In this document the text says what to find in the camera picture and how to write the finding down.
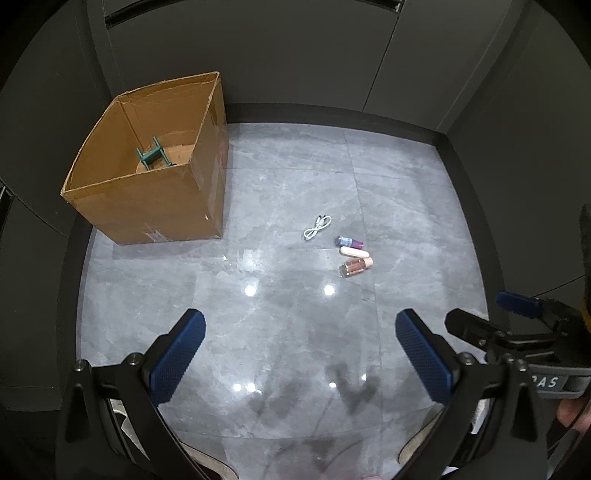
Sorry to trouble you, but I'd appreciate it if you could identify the green tube frame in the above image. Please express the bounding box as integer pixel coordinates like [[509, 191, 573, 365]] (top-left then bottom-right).
[[134, 136, 172, 171]]

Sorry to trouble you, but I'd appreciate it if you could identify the person's right hand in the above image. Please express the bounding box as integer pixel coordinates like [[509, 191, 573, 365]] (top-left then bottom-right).
[[556, 396, 591, 432]]

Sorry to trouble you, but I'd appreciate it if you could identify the white usb cable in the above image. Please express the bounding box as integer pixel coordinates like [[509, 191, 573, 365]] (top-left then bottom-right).
[[303, 215, 332, 241]]

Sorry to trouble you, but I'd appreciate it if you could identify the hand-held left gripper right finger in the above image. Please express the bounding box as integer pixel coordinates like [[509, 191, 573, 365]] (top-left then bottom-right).
[[392, 308, 550, 480]]

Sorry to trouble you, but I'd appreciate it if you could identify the clear pink bottle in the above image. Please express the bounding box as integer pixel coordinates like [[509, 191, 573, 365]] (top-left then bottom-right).
[[339, 257, 375, 279]]

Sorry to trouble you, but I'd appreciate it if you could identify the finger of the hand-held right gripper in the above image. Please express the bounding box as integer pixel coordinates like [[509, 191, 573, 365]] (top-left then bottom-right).
[[444, 308, 509, 356], [496, 291, 546, 319]]

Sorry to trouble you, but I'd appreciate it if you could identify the white shoe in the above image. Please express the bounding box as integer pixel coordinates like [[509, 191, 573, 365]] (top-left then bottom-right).
[[397, 406, 445, 463], [178, 440, 241, 480]]

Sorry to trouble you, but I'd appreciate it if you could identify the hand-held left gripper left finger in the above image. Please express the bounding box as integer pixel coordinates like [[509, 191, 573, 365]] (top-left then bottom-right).
[[55, 308, 218, 480]]

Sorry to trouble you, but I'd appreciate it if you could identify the brown cardboard box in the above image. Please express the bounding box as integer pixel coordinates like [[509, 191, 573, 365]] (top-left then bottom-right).
[[60, 71, 230, 246]]

